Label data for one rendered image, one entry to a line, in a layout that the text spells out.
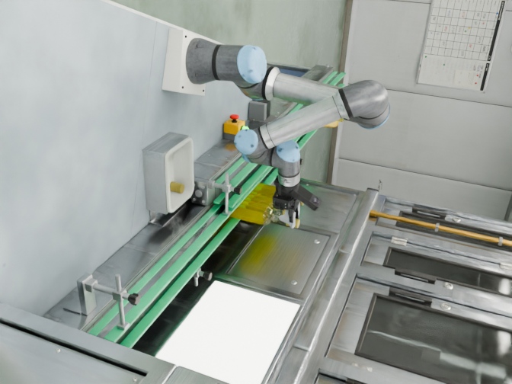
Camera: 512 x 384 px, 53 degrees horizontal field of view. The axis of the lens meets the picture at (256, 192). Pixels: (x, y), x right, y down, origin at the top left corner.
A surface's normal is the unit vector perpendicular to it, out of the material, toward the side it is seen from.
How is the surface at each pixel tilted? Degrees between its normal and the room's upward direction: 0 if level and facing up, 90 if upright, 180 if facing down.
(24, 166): 0
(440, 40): 90
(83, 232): 0
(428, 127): 90
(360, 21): 90
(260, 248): 90
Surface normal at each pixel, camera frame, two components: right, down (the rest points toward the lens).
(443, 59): -0.37, 0.43
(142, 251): 0.04, -0.88
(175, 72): -0.34, 0.11
